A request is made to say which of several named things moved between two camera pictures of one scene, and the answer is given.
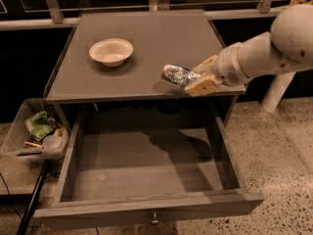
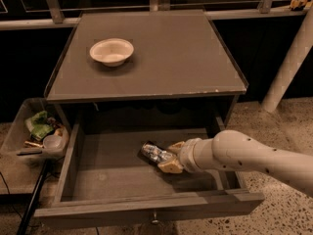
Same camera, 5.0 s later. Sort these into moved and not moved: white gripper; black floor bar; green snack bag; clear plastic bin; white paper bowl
Moved: white gripper
Not moved: white paper bowl; green snack bag; clear plastic bin; black floor bar
